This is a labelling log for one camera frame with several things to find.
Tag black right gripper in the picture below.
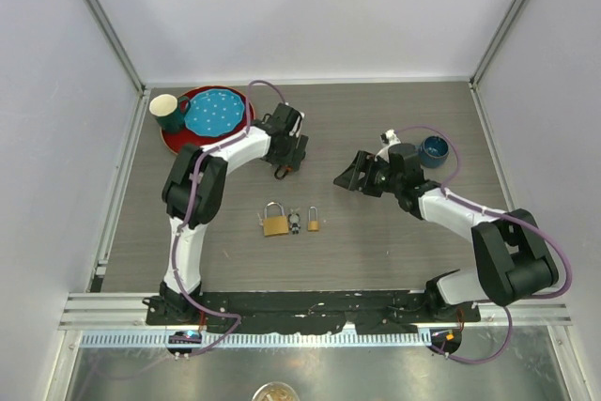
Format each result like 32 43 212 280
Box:
334 150 403 197

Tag orange black padlock with keys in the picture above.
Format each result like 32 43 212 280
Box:
273 165 294 180

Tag small brass long-shackle padlock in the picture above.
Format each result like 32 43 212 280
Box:
307 206 320 232

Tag keys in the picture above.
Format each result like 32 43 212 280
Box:
287 208 301 235

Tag large brass padlock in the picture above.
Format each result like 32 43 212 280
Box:
257 201 289 238

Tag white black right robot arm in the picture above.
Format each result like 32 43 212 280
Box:
333 143 559 321

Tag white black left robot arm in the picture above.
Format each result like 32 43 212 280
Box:
144 102 308 325

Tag dark blue cup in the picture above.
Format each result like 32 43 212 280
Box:
417 135 449 169

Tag blue dotted plate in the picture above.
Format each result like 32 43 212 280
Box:
184 88 245 138

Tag dark green mug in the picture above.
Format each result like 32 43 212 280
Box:
149 94 191 133

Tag round metal object bottom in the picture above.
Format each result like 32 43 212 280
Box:
252 381 300 401

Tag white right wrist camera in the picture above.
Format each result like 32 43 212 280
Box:
380 129 401 147

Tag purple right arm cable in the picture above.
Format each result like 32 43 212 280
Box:
393 126 574 368

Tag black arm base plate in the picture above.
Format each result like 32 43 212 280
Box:
143 288 481 335

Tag aluminium frame rail front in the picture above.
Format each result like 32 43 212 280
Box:
58 293 573 331

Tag slotted blue-white cable duct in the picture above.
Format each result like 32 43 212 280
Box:
80 328 431 349

